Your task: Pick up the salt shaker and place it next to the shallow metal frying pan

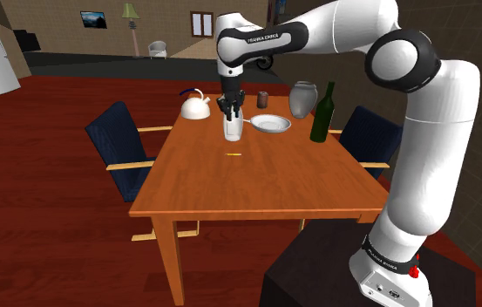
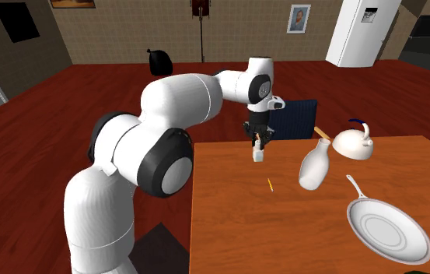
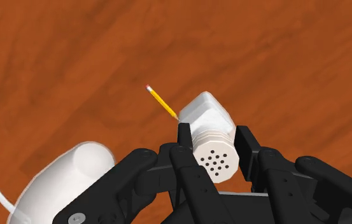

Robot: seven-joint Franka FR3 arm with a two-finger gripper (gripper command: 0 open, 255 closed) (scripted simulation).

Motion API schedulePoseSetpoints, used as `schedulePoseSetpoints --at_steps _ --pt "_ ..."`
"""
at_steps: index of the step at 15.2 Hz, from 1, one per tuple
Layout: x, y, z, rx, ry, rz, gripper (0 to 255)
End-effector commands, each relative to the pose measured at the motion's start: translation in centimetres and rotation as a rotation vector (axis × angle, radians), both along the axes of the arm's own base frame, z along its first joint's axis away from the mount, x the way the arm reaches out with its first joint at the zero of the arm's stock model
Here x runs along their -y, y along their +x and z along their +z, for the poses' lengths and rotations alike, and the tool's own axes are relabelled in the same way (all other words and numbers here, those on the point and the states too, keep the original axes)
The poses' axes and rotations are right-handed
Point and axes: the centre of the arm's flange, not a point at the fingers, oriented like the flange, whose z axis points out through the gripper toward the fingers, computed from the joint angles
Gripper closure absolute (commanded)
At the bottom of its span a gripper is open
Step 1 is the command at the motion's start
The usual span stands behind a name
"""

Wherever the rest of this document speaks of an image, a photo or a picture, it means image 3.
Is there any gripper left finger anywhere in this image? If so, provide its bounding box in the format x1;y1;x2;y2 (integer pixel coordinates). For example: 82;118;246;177
52;122;236;224

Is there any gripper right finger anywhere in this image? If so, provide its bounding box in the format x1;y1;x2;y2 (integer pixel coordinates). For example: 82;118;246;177
234;125;352;224

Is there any white salt shaker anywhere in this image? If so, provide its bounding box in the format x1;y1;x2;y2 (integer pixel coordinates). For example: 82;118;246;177
178;91;240;184

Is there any yellow pencil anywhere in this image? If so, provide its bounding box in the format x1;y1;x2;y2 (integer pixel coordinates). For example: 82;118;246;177
145;84;180;122

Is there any white cup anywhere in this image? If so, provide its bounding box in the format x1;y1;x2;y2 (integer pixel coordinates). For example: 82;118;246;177
6;141;116;224

